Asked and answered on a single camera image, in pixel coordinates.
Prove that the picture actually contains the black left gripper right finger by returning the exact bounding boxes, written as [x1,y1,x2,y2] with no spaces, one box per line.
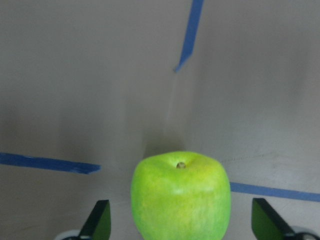
[251,198,296,240]

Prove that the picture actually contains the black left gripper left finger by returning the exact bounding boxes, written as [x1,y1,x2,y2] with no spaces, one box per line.
[77,200,111,240]

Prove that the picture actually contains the green apple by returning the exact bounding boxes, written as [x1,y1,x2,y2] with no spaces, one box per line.
[130,151,231,240]

